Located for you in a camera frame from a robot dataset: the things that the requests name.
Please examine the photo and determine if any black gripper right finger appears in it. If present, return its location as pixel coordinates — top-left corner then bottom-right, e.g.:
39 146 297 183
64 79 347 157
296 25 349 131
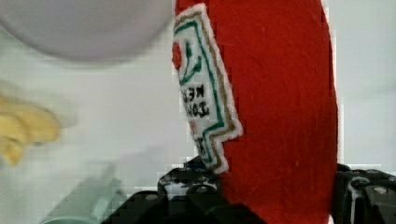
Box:
331 163 396 224

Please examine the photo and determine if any yellow felt banana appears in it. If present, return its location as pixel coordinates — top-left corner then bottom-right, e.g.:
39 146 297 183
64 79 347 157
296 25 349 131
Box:
1 96 61 166

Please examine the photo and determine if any red felt ketchup bottle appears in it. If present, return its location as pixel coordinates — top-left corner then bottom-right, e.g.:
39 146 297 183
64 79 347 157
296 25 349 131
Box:
172 0 338 224

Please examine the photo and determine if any grey round plate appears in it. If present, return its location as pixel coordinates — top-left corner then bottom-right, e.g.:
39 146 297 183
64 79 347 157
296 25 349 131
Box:
0 0 173 61

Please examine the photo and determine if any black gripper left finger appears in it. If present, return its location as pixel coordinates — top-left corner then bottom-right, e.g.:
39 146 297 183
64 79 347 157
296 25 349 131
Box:
101 157 265 224

